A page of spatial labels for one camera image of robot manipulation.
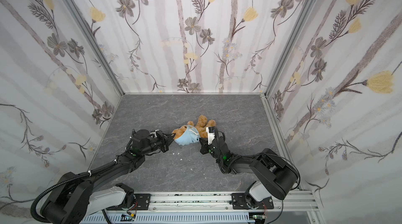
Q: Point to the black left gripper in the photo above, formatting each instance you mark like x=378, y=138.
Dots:
x=165, y=140

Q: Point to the brown teddy bear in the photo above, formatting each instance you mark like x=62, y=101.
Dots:
x=201, y=126

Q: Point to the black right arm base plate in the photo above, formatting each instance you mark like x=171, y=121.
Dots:
x=243, y=201

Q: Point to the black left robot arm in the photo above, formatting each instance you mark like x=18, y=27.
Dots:
x=76, y=196

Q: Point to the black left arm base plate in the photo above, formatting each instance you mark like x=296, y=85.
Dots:
x=133, y=202

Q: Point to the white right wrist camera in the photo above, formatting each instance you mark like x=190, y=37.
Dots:
x=211, y=133

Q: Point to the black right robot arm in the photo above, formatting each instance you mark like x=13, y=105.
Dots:
x=275, y=173

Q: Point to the white perforated cable tray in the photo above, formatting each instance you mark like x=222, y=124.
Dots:
x=171, y=218

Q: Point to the aluminium corner post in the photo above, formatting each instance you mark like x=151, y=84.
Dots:
x=86, y=31
x=298, y=27

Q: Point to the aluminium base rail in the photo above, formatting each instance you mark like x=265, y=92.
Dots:
x=299, y=207

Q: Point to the aluminium corner post left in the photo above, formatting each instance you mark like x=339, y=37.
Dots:
x=86, y=31

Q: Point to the light blue teddy hoodie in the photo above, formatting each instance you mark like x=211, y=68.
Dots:
x=186, y=135

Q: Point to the aluminium corner post right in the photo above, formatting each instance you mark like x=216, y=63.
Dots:
x=298, y=27

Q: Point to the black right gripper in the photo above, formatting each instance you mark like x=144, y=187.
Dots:
x=205, y=144

